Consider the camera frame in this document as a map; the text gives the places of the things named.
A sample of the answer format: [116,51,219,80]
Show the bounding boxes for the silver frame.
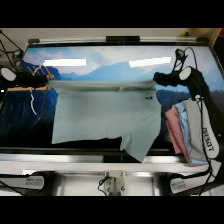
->
[0,152,224,197]

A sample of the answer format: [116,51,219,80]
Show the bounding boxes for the pink garment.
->
[165,107,192,167]

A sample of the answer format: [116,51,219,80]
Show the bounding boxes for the pale grey-green T-shirt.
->
[50,79,163,164]

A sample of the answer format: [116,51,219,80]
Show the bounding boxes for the black cable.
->
[181,46,199,71]
[97,176,112,197]

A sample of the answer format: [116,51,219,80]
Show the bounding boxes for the light blue garment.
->
[173,101,210,166]

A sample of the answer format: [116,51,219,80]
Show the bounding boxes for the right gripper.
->
[152,71,178,88]

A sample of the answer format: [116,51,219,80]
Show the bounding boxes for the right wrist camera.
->
[172,48,188,73]

